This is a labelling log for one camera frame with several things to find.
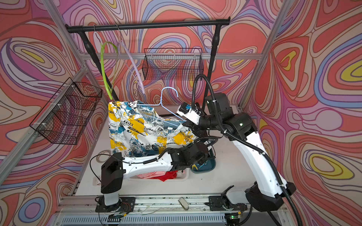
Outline red shorts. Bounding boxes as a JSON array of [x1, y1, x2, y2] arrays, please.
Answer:
[[151, 171, 177, 182]]

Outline light blue hanger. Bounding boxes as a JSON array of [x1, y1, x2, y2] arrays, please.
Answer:
[[137, 86, 184, 122]]

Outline white printed graphic shorts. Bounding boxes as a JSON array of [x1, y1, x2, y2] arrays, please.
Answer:
[[108, 101, 197, 157]]

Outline green hanger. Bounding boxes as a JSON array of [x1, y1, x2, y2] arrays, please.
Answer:
[[93, 25, 120, 101]]

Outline lavender wire hanger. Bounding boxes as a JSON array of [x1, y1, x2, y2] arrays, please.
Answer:
[[115, 24, 146, 95]]

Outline pink tie-dye shorts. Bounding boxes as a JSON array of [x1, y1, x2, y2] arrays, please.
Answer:
[[137, 171, 166, 179]]

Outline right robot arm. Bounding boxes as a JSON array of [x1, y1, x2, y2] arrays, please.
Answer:
[[177, 74, 303, 226]]

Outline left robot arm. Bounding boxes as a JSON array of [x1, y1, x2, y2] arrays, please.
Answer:
[[95, 136, 218, 214]]

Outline teal plastic tray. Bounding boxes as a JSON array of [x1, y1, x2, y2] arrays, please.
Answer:
[[191, 148, 216, 174]]

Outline white perforated plastic basket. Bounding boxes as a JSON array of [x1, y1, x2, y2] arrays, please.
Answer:
[[128, 169, 190, 182]]

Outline black clothes rack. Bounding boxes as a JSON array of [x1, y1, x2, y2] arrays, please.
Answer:
[[65, 16, 231, 114]]

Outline roll of tape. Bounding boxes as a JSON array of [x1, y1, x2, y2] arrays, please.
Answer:
[[96, 150, 111, 163]]

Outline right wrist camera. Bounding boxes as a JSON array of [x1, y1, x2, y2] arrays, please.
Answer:
[[177, 102, 205, 125]]

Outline white pedal on rail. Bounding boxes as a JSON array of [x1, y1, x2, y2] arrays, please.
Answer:
[[178, 197, 189, 211]]

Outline black wire basket rear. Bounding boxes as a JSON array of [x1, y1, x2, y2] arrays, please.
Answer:
[[142, 47, 204, 81]]

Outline black wire basket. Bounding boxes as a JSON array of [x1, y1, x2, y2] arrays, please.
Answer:
[[29, 78, 102, 145], [142, 47, 204, 81]]

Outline black wire basket left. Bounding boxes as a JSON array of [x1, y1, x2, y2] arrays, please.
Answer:
[[29, 78, 102, 145]]

